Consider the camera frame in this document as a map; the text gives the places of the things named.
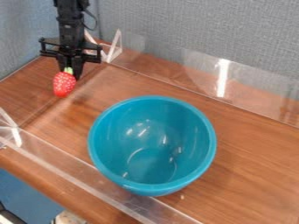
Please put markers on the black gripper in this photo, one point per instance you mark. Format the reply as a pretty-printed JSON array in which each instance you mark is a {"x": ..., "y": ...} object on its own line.
[{"x": 87, "y": 52}]

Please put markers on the red toy strawberry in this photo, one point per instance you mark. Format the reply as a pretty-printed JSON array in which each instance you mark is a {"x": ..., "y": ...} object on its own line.
[{"x": 64, "y": 82}]

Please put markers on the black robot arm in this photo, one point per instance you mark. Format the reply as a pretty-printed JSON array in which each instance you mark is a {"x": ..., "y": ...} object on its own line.
[{"x": 71, "y": 11}]

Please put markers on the blue plastic bowl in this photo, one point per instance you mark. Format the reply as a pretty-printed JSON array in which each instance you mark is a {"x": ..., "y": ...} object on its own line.
[{"x": 152, "y": 144}]

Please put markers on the clear acrylic front barrier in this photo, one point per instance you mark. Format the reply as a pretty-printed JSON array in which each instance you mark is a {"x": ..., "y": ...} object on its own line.
[{"x": 29, "y": 156}]

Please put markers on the clear acrylic barrier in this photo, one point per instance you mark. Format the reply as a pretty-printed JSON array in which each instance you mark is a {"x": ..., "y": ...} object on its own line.
[
  {"x": 257, "y": 91},
  {"x": 29, "y": 156}
]

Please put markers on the clear acrylic back barrier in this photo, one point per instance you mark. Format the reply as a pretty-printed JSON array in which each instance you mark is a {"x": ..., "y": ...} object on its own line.
[{"x": 257, "y": 91}]

